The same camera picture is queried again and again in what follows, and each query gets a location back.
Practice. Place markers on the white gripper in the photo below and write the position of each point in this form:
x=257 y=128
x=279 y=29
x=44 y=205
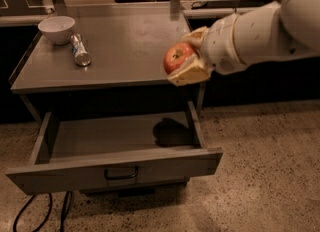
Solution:
x=219 y=46

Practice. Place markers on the red apple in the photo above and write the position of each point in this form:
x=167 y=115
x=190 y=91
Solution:
x=176 y=56

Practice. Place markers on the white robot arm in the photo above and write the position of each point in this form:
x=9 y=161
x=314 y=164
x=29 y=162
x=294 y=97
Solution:
x=280 y=31

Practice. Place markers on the open grey top drawer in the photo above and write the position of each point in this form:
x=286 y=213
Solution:
x=73 y=155

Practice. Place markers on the grey drawer cabinet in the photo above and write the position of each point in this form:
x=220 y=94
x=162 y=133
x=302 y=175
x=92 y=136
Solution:
x=126 y=76

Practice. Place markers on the silver redbull can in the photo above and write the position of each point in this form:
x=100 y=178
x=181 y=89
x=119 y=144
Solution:
x=81 y=55

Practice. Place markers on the white ceramic bowl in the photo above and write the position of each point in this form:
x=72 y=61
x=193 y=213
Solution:
x=57 y=29

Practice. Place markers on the black drawer handle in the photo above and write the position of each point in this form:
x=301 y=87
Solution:
x=120 y=173

